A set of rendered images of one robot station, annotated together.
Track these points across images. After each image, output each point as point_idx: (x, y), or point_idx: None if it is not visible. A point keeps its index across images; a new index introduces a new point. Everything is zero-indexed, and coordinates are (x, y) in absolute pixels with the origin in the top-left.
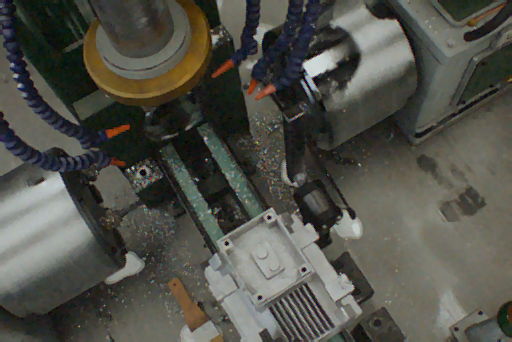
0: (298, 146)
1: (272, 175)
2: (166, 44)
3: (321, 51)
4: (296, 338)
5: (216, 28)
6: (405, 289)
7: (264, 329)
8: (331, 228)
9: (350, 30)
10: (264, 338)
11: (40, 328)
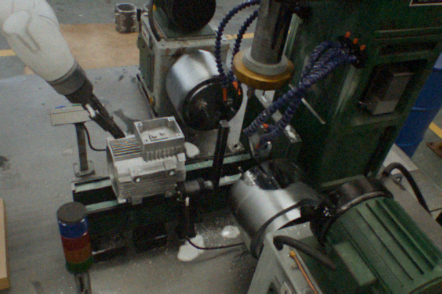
0: (216, 152)
1: (231, 221)
2: (255, 60)
3: (275, 170)
4: (112, 126)
5: (299, 138)
6: (135, 275)
7: (125, 134)
8: (188, 243)
9: (290, 186)
10: (119, 128)
11: (165, 105)
